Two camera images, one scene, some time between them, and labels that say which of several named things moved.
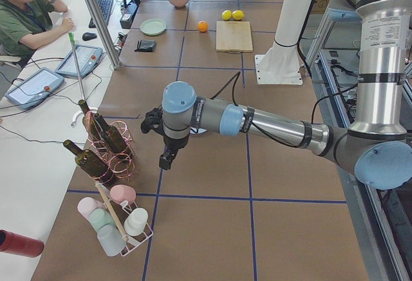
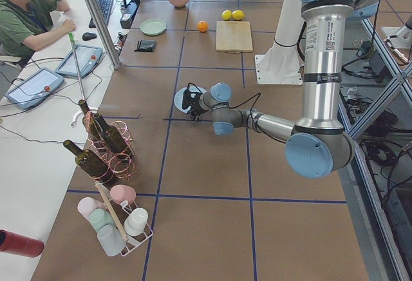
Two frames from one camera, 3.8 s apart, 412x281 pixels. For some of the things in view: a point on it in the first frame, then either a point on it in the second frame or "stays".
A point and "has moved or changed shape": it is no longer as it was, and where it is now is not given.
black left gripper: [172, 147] to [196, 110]
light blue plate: [193, 130] has moved or changed shape
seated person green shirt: [25, 15] stays
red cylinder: [12, 243] stays
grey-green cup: [111, 240] stays
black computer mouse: [87, 36] stays
